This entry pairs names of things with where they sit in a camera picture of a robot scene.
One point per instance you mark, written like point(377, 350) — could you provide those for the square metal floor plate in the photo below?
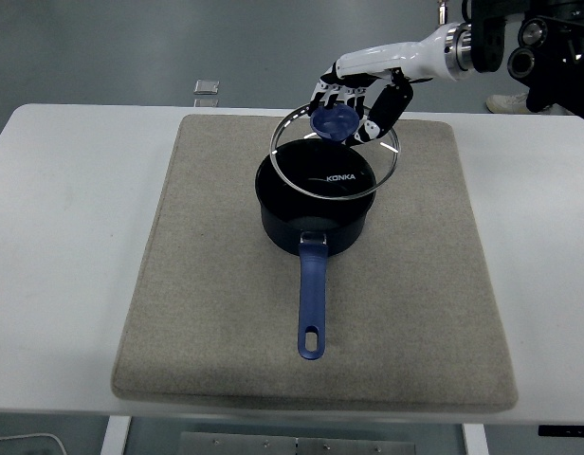
point(206, 102)
point(206, 86)

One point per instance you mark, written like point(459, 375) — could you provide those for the person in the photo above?
point(505, 102)

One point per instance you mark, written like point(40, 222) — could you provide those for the glass pot lid blue knob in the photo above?
point(334, 123)

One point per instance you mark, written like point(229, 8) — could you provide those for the black table control panel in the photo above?
point(567, 431)

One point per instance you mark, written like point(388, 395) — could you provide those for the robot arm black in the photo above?
point(491, 38)

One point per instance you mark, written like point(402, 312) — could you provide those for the white table leg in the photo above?
point(474, 441)
point(115, 436)

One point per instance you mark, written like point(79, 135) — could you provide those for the beige fabric mat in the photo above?
point(202, 284)

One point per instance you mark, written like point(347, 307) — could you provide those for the grey metal plate with screws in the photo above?
point(254, 445)

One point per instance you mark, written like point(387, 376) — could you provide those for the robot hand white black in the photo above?
point(391, 57)

